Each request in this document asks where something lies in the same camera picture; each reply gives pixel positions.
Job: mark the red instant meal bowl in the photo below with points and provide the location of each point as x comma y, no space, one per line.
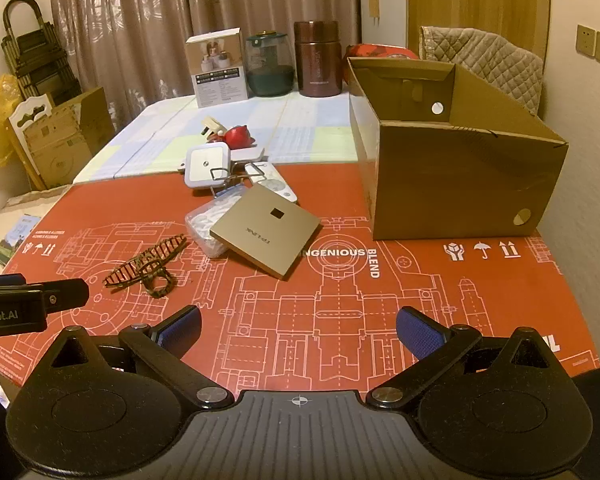
380,51

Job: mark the beige quilted cushion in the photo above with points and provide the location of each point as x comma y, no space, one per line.
500,70

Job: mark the white plug adapter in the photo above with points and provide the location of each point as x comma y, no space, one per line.
212,127

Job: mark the white product box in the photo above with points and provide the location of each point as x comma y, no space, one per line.
217,70

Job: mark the blue binder clip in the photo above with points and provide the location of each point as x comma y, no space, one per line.
225,191

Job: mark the pastel checked tablecloth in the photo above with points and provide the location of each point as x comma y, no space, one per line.
155,135

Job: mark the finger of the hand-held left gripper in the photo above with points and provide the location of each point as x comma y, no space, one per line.
2,280
65,294

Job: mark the white square device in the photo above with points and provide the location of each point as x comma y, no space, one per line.
205,160

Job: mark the wooden door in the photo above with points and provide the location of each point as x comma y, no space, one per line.
480,0

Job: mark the red toy figure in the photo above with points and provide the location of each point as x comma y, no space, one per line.
237,137

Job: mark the white scalloped cardboard piece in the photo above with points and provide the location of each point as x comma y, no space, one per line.
30,110

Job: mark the flattened cardboard box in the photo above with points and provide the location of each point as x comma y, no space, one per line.
60,150

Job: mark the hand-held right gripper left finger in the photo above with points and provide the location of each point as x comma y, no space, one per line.
182,329

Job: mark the red printed mat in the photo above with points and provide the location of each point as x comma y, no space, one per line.
330,270

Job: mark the green glass jar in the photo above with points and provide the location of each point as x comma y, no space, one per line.
270,67

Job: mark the green booklet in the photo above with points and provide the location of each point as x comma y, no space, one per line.
15,240

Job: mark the brown thermos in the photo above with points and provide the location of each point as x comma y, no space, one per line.
317,60

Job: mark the large brown cardboard box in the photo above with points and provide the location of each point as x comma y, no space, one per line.
455,180

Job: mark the brown hair claw clip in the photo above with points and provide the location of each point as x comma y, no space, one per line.
152,260

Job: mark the white remote with round button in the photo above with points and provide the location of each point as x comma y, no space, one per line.
280,187

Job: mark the gold square router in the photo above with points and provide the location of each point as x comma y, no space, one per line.
265,230

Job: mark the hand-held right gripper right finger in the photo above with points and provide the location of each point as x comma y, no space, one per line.
420,336

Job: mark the brown patterned curtain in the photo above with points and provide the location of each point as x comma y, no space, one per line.
130,35

